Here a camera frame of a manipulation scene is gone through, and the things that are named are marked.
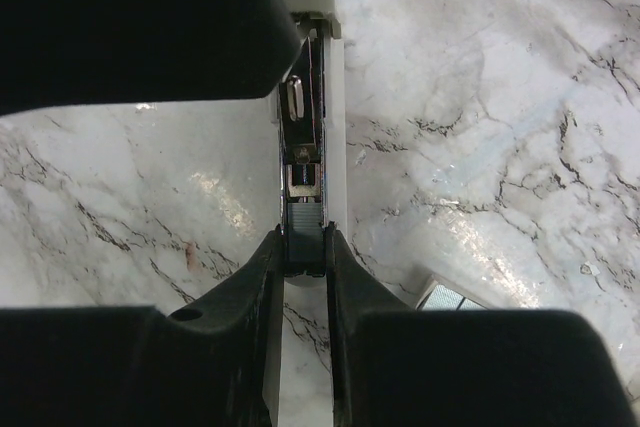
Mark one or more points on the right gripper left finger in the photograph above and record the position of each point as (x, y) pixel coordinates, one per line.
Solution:
(213, 362)

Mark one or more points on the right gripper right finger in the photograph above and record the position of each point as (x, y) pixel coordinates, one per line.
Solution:
(393, 365)

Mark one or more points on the staple tray with staples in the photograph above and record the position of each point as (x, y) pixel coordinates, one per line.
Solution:
(440, 294)

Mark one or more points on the grey staple strip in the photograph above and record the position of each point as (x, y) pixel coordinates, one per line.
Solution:
(304, 240)

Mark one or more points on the beige green stapler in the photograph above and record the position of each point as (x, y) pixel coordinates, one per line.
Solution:
(311, 111)

